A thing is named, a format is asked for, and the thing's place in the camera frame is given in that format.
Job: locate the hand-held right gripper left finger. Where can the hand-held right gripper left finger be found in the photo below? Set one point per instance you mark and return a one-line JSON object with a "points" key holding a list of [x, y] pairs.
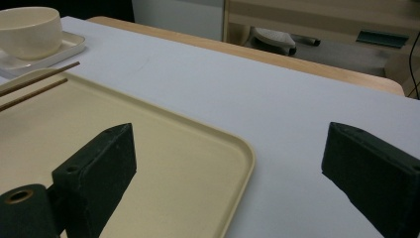
{"points": [[99, 172]]}

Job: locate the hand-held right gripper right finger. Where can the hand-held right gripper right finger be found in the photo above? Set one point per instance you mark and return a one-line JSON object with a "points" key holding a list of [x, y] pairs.
{"points": [[376, 178]]}

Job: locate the large beige tray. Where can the large beige tray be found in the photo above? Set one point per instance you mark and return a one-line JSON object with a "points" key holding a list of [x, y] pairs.
{"points": [[171, 165]]}

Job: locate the brown wooden chopstick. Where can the brown wooden chopstick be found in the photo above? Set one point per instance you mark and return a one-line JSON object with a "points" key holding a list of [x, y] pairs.
{"points": [[43, 76], [36, 93]]}

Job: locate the small white rectangular plate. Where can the small white rectangular plate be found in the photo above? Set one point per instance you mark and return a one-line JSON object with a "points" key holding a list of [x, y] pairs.
{"points": [[71, 44]]}

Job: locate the cream ceramic bowl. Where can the cream ceramic bowl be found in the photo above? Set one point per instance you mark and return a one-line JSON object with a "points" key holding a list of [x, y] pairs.
{"points": [[29, 31]]}

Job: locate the pale lavender table cover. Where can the pale lavender table cover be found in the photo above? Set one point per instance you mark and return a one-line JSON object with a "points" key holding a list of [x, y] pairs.
{"points": [[264, 109]]}

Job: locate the light wooden table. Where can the light wooden table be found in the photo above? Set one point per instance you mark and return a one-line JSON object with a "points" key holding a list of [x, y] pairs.
{"points": [[264, 54]]}

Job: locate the light wooden desk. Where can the light wooden desk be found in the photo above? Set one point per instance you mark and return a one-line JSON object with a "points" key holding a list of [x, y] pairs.
{"points": [[330, 16]]}

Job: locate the white cabinet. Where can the white cabinet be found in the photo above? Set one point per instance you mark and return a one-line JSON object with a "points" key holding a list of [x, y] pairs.
{"points": [[178, 16]]}

